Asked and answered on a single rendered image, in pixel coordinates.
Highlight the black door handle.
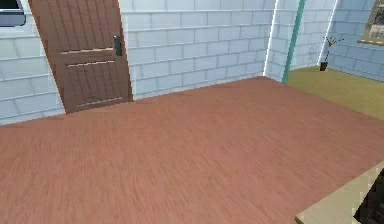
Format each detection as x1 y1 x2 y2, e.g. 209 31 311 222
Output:
112 34 123 57

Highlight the teal door frame post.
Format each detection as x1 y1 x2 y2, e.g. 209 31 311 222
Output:
281 0 307 85

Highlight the grey framed window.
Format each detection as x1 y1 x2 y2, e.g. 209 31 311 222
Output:
0 0 27 28

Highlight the framed wall picture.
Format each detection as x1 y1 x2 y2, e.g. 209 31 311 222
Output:
357 0 384 47

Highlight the brown wooden room door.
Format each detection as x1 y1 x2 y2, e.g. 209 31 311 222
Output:
28 0 134 115

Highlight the bare twig house plant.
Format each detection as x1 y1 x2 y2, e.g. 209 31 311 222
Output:
319 35 345 72

